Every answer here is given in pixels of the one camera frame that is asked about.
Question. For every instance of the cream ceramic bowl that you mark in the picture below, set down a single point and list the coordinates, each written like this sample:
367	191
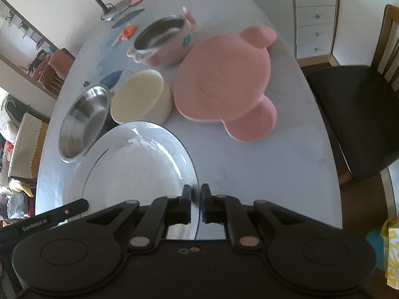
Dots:
137	96

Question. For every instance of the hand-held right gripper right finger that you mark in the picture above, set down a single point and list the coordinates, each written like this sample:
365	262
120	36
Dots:
204	202

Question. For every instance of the stainless steel bowl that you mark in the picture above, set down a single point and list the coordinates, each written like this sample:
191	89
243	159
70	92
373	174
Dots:
84	121

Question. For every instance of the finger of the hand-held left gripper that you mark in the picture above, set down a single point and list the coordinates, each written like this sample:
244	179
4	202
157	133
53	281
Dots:
56	215

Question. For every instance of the wooden chair with pink cushion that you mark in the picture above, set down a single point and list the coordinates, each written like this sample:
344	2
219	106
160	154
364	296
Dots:
56	65

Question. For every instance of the yellow patterned packet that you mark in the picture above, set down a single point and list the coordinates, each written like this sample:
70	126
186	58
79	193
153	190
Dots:
392	255

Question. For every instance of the white pen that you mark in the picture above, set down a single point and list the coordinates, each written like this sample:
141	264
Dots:
117	41

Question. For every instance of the dark wooden chair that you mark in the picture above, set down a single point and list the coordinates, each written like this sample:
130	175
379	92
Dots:
352	115

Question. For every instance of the white round plate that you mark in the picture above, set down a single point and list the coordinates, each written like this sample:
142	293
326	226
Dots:
140	168

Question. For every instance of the pink bear-shaped plate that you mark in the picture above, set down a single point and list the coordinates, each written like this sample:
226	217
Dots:
221	74

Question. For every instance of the cream lace cloth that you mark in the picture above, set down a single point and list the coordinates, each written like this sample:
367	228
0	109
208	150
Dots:
26	143

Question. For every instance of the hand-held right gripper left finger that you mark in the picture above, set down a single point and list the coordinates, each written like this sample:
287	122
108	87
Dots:
187	201

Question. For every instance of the orange plastic case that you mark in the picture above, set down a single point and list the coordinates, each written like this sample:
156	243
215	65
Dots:
128	31

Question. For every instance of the pink bowl with steel lining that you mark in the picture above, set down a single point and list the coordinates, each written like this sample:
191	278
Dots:
174	48

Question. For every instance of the white drawer cabinet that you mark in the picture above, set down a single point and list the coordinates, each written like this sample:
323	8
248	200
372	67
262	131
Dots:
311	21

